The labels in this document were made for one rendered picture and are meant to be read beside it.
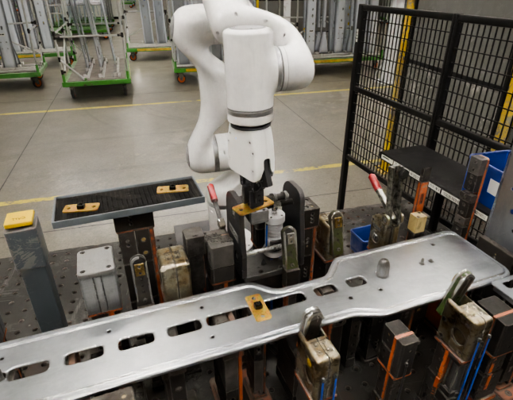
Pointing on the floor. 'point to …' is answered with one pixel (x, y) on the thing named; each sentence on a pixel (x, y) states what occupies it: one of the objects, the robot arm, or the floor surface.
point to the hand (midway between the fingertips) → (252, 195)
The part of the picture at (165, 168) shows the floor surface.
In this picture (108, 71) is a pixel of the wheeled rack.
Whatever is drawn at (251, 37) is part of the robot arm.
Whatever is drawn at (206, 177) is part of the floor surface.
